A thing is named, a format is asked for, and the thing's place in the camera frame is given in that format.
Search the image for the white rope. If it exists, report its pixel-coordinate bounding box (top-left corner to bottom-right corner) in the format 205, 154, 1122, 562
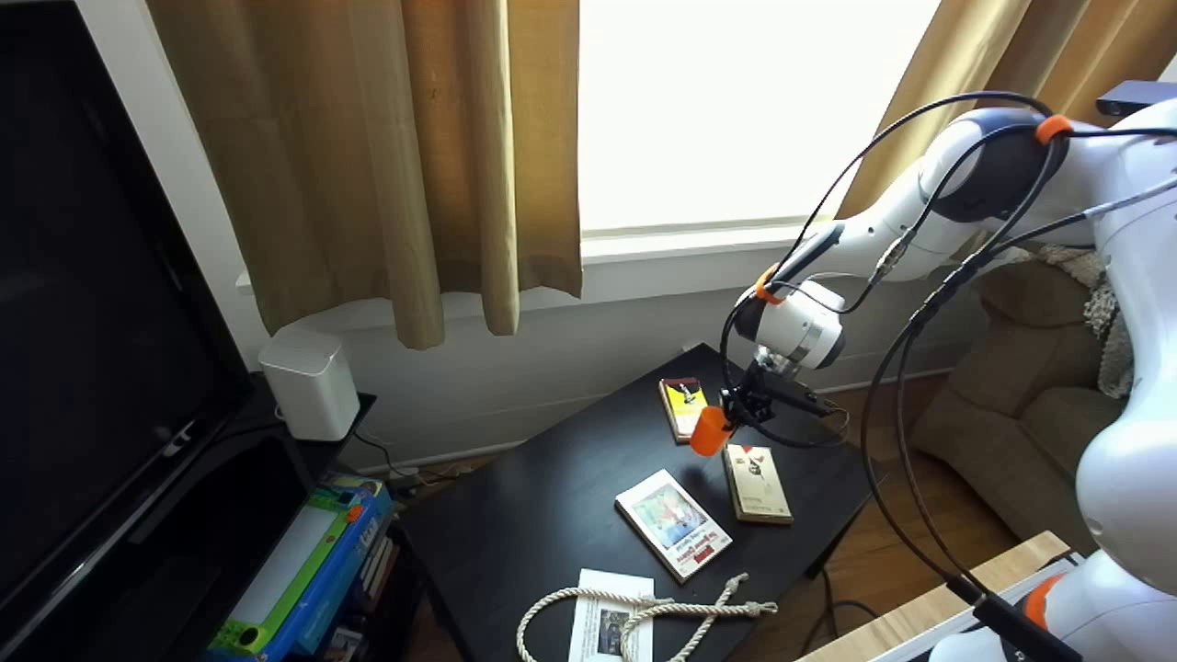
512, 568, 783, 662

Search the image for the orange plastic cup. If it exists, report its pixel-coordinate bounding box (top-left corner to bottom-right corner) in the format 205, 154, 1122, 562
686, 405, 727, 456

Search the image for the black flat television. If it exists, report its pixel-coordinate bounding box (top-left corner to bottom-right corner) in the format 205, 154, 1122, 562
0, 0, 301, 662

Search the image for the yellow red book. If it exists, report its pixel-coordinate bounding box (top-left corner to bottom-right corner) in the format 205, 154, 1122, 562
659, 378, 710, 442

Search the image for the white cream book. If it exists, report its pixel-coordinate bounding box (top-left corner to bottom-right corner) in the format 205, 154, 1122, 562
723, 443, 795, 525

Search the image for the tan right curtain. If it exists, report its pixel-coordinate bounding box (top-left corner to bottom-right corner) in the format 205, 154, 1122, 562
831, 0, 1177, 224

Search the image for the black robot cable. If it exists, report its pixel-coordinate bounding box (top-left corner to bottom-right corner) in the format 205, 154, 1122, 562
716, 88, 1177, 655

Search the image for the brown sofa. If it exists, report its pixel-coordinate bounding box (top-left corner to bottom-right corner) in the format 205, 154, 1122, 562
911, 246, 1125, 550

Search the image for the white square paper card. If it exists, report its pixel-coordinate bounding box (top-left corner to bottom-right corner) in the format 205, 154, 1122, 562
566, 568, 654, 662

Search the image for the white speaker box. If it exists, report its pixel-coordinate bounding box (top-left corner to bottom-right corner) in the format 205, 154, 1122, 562
256, 328, 360, 442

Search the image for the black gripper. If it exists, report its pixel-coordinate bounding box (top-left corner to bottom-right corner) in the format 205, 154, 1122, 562
719, 367, 822, 426

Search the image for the tan curtain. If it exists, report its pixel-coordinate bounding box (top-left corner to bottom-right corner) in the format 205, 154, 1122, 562
148, 0, 582, 350
831, 0, 1177, 224

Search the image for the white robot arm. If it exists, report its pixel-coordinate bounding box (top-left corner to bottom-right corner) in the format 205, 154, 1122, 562
723, 93, 1177, 662

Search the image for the tan left curtain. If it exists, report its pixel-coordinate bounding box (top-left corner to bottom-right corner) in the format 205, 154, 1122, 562
148, 0, 582, 350

